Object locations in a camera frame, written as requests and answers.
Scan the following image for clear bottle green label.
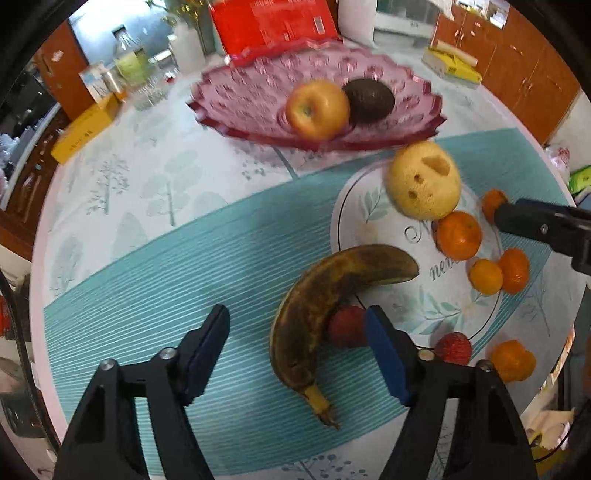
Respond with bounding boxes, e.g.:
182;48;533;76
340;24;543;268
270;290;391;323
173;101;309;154
111;28;155;86

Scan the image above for yellow-white tissue box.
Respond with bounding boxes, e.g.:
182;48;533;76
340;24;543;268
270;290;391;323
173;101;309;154
422;39;482;86

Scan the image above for brown wooden cabinets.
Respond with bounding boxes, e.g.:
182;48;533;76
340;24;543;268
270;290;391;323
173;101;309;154
434;0;583;144

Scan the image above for orange tangerine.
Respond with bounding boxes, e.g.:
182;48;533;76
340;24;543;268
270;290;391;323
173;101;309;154
496;248;531;295
436;211;483;260
481;189;509;223
489;340;537;383
468;258;504;296

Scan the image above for overripe brown banana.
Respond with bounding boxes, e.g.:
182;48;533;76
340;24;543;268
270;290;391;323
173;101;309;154
269;244;420;430

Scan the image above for red plastic package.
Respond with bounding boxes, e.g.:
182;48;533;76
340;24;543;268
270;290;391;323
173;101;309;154
209;0;340;63

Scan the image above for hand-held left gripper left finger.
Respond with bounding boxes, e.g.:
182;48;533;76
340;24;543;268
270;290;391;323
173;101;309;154
53;304;232;480

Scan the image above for yellow pear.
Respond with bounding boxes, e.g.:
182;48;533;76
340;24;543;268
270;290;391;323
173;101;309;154
387;141;462;221

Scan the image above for clear drinking glass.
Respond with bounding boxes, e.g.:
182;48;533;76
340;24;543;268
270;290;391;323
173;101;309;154
131;76;169;112

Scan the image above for red-yellow apple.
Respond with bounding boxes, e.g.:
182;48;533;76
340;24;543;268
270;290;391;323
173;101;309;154
285;80;351;140

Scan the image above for white-blue small box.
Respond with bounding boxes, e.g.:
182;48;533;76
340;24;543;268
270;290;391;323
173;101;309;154
78;64;114;103

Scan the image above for yellow cardboard box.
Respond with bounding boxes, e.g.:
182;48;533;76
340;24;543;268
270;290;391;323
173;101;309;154
50;92;122;164

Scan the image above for pink glass fruit bowl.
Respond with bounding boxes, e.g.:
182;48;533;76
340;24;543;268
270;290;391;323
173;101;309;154
186;38;447;152

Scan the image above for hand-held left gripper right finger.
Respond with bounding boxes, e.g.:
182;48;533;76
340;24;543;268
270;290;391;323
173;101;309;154
365;305;539;480

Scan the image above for white countertop appliance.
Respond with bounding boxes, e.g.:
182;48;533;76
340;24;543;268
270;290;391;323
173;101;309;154
373;9;439;37

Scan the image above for white cloth cover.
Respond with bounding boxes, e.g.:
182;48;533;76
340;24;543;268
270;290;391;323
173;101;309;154
337;0;377;47

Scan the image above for dark avocado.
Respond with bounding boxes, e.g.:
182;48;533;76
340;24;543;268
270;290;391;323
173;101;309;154
342;78;396;125

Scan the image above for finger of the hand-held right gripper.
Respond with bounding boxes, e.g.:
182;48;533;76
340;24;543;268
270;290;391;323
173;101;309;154
495;198;591;275

